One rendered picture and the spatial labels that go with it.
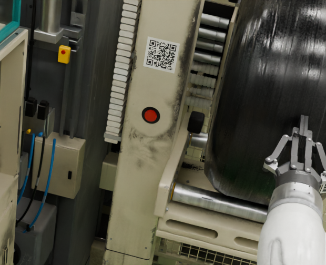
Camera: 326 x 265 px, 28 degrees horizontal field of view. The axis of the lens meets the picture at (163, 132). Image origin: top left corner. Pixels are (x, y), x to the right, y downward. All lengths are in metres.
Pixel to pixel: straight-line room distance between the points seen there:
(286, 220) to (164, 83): 0.62
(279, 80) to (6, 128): 0.63
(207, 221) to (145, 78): 0.37
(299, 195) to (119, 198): 0.74
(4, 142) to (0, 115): 0.07
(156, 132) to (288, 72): 0.42
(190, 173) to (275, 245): 0.90
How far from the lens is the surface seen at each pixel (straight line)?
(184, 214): 1.61
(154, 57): 1.53
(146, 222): 1.76
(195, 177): 1.86
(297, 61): 1.34
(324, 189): 1.45
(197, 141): 1.84
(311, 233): 1.03
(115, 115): 1.63
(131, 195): 1.72
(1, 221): 1.58
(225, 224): 1.62
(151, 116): 1.59
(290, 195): 1.09
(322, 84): 1.34
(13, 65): 1.47
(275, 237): 1.02
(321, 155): 1.24
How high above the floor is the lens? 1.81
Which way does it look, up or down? 29 degrees down
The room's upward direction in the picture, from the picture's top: 11 degrees clockwise
